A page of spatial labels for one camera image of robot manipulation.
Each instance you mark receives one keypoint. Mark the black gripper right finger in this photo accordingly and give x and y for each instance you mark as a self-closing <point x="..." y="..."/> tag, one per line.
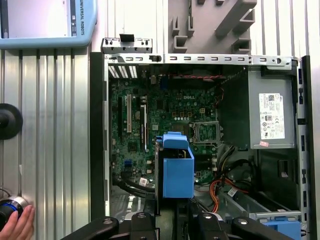
<point x="210" y="227"/>

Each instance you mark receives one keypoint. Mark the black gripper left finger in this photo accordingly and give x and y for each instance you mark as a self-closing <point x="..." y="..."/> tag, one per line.
<point x="142" y="227"/>

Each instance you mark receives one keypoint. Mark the hard disk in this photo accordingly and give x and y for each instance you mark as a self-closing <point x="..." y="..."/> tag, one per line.
<point x="177" y="175"/>

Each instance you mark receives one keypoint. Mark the person's hand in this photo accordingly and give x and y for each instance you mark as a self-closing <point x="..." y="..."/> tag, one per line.
<point x="20" y="230"/>

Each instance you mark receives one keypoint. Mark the metal optical drive cage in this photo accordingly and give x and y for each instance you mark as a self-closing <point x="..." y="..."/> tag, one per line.
<point x="250" y="202"/>

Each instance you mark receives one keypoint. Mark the black RAM slot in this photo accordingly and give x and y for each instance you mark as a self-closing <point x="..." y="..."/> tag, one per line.
<point x="203" y="155"/>
<point x="203" y="169"/>
<point x="203" y="164"/>
<point x="203" y="160"/>

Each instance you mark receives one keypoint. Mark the blue plastic drive latch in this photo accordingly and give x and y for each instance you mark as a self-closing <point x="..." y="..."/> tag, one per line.
<point x="282" y="230"/>

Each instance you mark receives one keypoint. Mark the metal locking lever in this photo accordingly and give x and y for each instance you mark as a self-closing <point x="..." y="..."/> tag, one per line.
<point x="210" y="143"/>

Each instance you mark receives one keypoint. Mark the black graphics card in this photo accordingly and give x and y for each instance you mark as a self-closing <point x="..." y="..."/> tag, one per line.
<point x="143" y="125"/>

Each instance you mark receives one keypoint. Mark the CPU socket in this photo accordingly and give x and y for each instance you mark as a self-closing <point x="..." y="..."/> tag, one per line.
<point x="183" y="127"/>

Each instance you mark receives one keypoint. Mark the metal socket cover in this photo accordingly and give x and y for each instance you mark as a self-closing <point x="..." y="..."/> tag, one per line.
<point x="206" y="123"/>

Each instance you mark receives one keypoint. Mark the black expansion slot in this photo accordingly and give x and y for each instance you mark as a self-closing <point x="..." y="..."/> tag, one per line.
<point x="120" y="117"/>

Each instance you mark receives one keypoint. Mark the black open PC case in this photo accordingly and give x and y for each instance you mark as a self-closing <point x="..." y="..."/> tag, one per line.
<point x="96" y="125"/>

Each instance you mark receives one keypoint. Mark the white expansion slot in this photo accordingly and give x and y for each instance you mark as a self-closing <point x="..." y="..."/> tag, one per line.
<point x="129" y="112"/>

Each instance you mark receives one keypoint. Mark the green motherboard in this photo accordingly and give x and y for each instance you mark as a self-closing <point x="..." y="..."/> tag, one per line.
<point x="170" y="105"/>

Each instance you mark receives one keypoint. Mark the grey power supply unit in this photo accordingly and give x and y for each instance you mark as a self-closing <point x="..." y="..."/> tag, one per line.
<point x="275" y="82"/>

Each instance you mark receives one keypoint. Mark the round black knob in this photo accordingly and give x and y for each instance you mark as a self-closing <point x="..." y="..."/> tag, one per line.
<point x="8" y="121"/>

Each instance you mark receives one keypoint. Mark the grey parts rack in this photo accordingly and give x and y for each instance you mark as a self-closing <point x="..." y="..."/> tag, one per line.
<point x="205" y="15"/>

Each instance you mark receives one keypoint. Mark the pale blue teach pendant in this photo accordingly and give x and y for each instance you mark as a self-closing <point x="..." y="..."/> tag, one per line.
<point x="37" y="20"/>

